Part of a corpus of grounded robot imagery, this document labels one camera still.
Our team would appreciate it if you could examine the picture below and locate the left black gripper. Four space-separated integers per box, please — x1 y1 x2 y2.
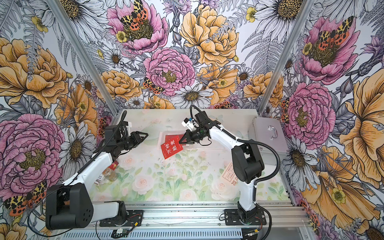
116 130 148 151

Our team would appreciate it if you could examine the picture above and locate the red card with white characters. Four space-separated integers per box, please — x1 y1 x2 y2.
161 140 183 159

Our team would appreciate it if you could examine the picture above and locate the cream card with framed text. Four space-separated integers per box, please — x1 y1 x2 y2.
221 163 239 186

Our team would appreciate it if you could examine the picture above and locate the red landscape greeting card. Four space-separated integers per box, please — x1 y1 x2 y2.
165 135 180 143

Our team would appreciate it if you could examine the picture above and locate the pink photo album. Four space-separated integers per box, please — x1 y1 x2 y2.
157 130 226 151

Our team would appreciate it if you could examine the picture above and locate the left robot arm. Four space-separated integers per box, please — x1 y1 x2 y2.
46 123 149 230

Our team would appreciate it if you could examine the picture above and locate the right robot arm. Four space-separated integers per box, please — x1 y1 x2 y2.
179 106 265 224

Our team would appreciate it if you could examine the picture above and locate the small plastic bottle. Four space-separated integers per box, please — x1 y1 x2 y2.
103 168 118 182

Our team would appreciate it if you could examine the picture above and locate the red and white box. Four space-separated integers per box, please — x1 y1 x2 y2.
95 161 119 185

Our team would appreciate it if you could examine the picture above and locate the silver metal case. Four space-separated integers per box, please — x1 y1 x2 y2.
248 117 288 163

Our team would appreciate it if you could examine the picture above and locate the small green circuit board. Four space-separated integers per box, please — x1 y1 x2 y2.
111 229 131 239

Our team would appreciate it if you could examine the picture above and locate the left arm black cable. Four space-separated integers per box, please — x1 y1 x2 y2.
26 110 128 238

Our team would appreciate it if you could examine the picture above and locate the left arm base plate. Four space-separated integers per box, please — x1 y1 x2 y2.
100 210 144 228

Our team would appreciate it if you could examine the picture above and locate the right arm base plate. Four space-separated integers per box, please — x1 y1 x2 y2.
224 208 267 226

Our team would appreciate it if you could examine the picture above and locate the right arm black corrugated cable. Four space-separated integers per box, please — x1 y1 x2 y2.
189 104 281 240

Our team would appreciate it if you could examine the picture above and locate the aluminium rail frame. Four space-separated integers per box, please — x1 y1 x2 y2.
51 201 316 240

